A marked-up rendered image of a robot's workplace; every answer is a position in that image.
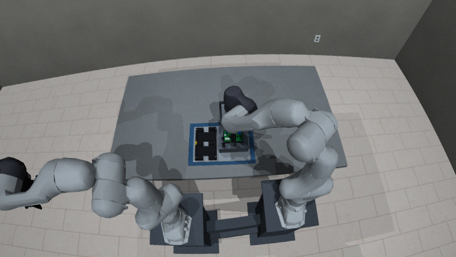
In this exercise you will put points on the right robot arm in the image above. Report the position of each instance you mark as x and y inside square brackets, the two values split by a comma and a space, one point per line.
[307, 144]

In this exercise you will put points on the green circuit board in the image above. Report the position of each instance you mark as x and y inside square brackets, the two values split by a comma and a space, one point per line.
[227, 136]

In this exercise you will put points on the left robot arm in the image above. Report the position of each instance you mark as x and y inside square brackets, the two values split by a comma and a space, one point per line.
[110, 193]

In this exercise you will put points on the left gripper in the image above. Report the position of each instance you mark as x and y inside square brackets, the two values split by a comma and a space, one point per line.
[26, 185]

